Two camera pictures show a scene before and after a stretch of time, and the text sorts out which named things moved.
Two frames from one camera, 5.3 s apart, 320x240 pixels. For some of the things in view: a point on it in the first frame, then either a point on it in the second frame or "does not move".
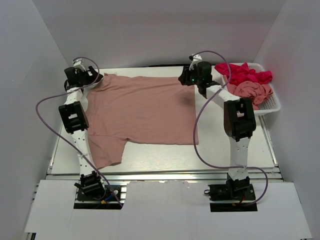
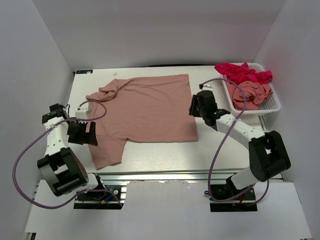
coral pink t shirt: x=257 y=92 does not move
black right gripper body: x=189 y=77 → x=195 y=110
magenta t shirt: x=243 y=73 does not move
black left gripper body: x=80 y=78 → x=76 y=132
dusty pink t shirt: x=143 y=109 does not move
